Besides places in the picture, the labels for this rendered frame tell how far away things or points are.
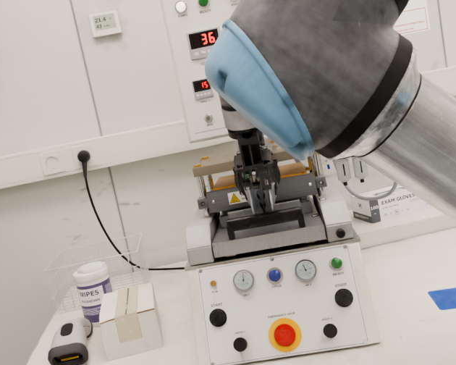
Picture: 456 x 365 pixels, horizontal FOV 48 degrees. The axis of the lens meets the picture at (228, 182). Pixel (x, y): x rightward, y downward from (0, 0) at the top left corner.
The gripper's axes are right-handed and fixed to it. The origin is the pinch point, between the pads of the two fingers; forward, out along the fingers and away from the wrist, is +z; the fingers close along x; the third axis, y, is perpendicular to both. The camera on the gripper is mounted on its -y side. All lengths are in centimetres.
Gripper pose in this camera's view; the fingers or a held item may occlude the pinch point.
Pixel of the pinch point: (263, 210)
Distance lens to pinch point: 105.9
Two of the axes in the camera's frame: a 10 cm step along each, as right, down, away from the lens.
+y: 0.0, 4.8, -8.8
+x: 9.8, -1.8, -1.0
